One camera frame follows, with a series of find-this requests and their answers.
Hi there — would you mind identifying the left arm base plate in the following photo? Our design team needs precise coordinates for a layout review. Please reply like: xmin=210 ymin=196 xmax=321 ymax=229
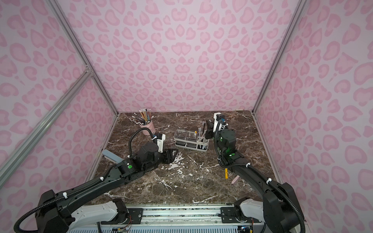
xmin=111 ymin=208 xmax=144 ymax=225

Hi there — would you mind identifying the cream toothbrush holder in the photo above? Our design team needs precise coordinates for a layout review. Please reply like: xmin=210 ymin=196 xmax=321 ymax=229
xmin=174 ymin=129 xmax=209 ymax=152

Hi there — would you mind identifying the bundle of coloured pencils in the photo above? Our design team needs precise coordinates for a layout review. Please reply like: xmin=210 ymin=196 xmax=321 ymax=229
xmin=132 ymin=108 xmax=152 ymax=126

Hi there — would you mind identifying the pink metal pencil bucket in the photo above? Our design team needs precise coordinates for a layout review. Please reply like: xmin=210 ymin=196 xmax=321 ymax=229
xmin=140 ymin=121 xmax=155 ymax=136

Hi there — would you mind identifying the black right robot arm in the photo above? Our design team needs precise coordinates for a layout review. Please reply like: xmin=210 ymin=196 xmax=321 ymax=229
xmin=206 ymin=113 xmax=306 ymax=233

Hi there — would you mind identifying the aluminium front rail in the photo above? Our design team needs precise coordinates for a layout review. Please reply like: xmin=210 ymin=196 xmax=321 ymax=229
xmin=53 ymin=203 xmax=312 ymax=233

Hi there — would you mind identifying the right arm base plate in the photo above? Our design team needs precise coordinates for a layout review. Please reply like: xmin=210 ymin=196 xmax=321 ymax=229
xmin=220 ymin=206 xmax=247 ymax=224

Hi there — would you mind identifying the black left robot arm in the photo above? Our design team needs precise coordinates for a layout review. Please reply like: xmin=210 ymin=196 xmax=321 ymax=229
xmin=14 ymin=133 xmax=178 ymax=233

